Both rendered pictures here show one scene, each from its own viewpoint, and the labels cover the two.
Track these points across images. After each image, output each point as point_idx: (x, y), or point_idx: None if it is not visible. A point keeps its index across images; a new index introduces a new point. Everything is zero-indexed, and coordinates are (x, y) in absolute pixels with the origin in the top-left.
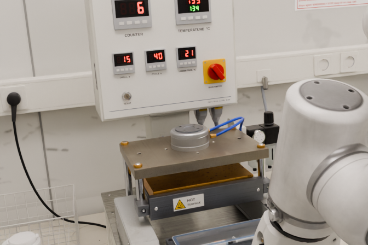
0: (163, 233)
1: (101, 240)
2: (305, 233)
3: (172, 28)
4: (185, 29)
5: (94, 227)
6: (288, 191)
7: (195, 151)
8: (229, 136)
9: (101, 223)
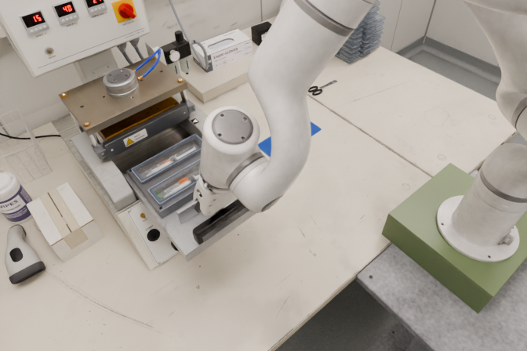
0: (120, 153)
1: (63, 149)
2: (227, 192)
3: None
4: None
5: (52, 138)
6: (214, 179)
7: (129, 95)
8: (153, 70)
9: (56, 132)
